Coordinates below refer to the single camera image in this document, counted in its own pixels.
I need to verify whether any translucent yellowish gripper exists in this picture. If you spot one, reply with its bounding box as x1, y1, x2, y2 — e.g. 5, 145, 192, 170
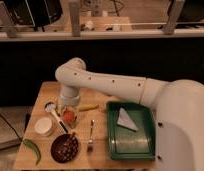
58, 105, 77, 126

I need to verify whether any red orange apple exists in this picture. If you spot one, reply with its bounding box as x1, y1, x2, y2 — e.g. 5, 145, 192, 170
62, 111, 75, 123

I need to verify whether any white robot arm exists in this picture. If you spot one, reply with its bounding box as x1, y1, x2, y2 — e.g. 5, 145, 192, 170
55, 58, 204, 171

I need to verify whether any yellow banana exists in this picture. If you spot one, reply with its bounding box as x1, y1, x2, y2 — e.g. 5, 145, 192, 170
77, 104, 99, 111

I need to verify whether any white round container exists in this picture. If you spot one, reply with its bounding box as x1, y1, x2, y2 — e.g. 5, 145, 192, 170
34, 117, 53, 136

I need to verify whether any dark brown bowl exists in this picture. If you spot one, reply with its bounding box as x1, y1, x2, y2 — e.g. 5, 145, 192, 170
51, 133, 79, 163

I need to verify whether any metal fork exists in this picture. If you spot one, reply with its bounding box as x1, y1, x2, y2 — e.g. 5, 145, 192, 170
87, 120, 94, 152

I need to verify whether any green chili pepper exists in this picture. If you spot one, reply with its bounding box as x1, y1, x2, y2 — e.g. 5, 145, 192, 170
23, 139, 41, 165

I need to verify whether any grey folded cloth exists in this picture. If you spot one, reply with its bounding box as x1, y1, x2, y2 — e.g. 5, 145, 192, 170
117, 108, 138, 131

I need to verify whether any green plastic tray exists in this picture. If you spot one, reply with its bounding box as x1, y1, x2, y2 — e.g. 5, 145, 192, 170
106, 101, 155, 160

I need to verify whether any black cable left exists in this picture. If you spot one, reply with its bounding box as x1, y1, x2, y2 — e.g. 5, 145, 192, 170
0, 109, 23, 141

